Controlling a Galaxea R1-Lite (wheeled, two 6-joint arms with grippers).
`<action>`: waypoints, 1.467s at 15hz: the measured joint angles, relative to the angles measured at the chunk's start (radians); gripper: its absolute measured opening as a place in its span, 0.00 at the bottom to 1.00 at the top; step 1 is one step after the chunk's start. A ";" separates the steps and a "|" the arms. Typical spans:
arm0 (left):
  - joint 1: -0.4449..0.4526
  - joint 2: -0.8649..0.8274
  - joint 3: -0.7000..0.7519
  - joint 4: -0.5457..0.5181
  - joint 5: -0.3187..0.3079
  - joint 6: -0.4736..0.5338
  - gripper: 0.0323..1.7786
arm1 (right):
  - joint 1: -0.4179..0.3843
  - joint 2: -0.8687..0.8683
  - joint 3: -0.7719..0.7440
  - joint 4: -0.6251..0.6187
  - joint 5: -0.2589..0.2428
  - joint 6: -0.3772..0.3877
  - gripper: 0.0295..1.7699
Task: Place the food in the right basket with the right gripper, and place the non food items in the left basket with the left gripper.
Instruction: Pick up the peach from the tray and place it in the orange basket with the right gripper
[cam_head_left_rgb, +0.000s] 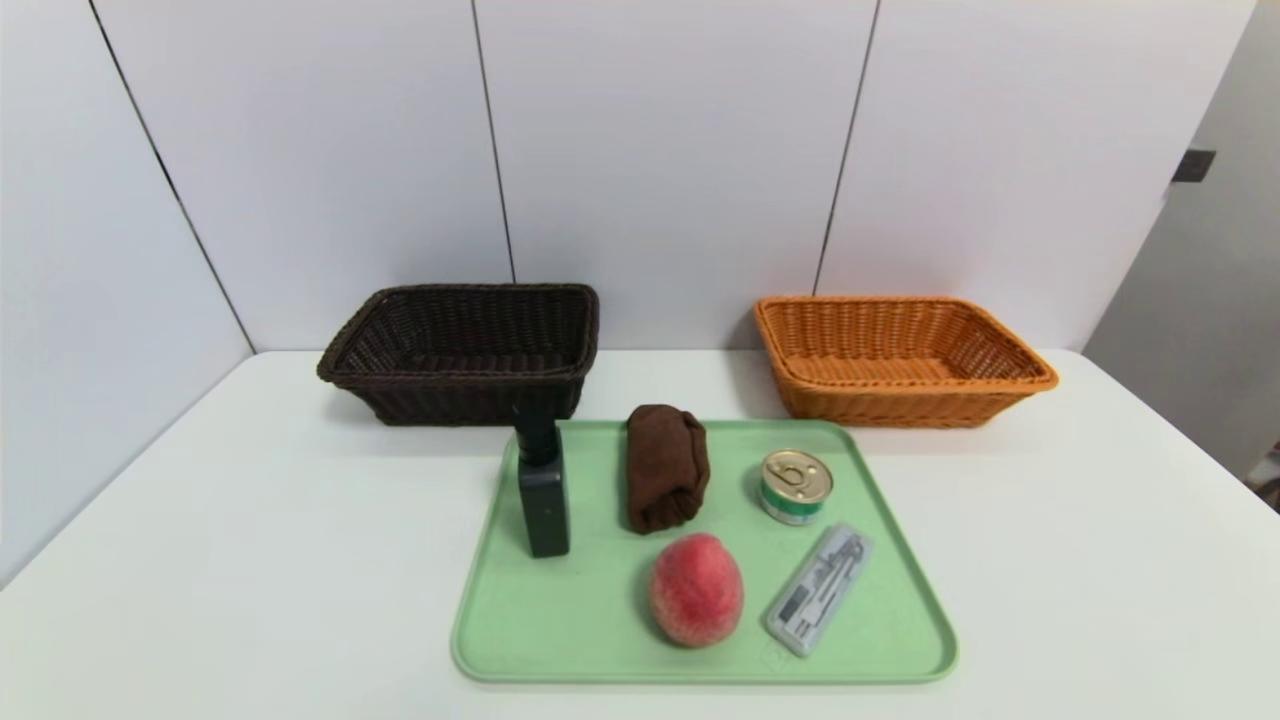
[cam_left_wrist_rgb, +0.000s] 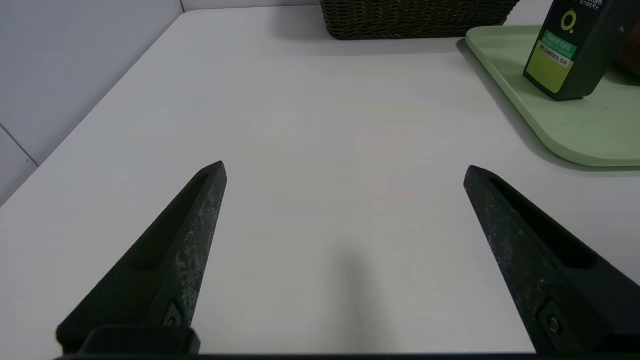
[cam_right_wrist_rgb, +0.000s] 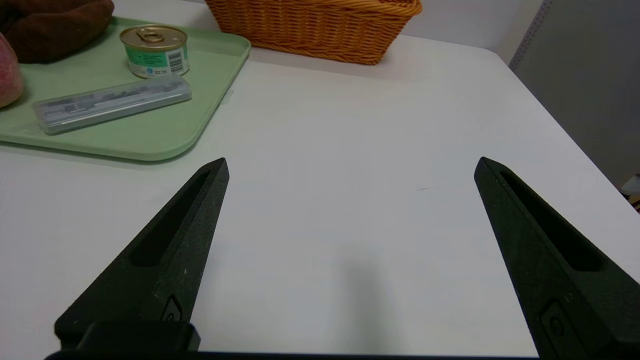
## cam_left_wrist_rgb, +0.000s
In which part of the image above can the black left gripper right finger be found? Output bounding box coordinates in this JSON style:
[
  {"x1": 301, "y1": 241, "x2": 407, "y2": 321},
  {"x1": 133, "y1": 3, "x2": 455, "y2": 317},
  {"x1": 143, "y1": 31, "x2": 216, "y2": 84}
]
[{"x1": 463, "y1": 165, "x2": 640, "y2": 356}]

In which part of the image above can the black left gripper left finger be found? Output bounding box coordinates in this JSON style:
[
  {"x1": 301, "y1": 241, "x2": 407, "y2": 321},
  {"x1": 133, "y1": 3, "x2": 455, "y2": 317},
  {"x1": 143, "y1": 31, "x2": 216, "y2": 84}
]
[{"x1": 55, "y1": 160, "x2": 229, "y2": 356}]

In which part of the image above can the dark brown wicker basket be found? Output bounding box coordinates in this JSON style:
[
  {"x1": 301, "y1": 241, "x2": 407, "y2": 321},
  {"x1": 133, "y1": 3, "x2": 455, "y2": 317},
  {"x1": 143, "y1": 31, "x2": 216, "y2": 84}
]
[{"x1": 319, "y1": 0, "x2": 521, "y2": 41}]

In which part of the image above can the light green plastic tray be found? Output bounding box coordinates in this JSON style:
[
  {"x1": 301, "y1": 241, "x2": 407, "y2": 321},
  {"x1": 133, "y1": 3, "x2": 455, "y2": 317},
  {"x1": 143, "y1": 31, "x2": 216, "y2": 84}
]
[{"x1": 465, "y1": 25, "x2": 640, "y2": 168}]

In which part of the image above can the rolled brown towel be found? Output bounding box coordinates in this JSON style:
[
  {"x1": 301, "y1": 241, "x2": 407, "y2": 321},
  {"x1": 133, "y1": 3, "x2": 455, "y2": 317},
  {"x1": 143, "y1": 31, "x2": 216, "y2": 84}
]
[{"x1": 615, "y1": 37, "x2": 640, "y2": 77}]

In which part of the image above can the dark grey handheld camera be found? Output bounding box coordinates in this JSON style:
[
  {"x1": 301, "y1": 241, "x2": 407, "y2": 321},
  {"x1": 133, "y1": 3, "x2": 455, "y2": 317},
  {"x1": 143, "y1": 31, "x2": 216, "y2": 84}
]
[{"x1": 523, "y1": 0, "x2": 640, "y2": 102}]

